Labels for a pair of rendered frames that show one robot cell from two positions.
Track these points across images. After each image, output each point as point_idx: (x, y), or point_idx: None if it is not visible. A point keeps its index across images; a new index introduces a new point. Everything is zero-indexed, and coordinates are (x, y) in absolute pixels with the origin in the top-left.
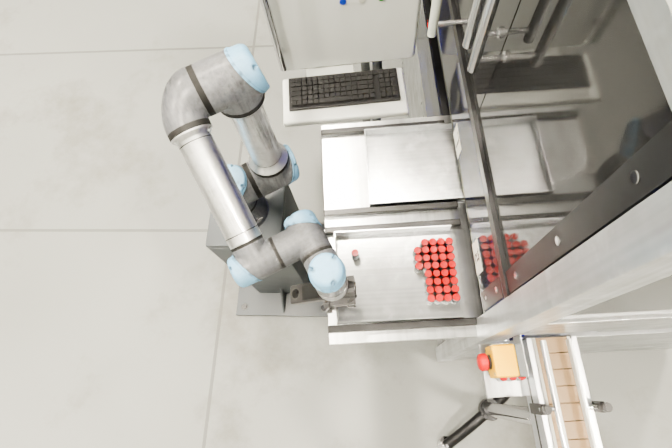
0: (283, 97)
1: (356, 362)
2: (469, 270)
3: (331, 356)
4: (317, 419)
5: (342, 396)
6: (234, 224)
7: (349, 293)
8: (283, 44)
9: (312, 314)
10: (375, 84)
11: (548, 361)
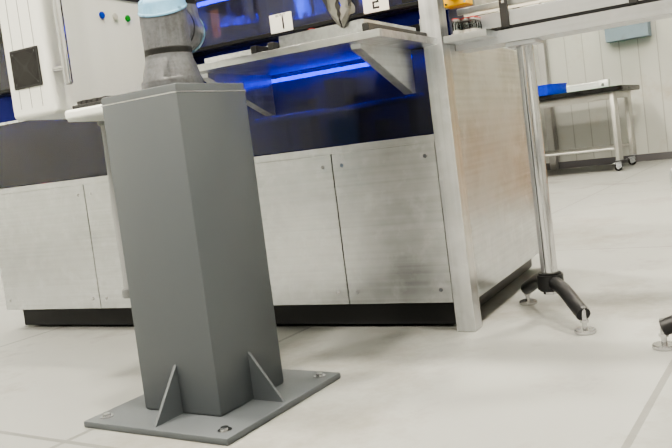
0: (85, 107)
1: (427, 368)
2: None
3: (399, 381)
4: (490, 395)
5: (469, 378)
6: None
7: None
8: (56, 63)
9: (318, 383)
10: None
11: (472, 6)
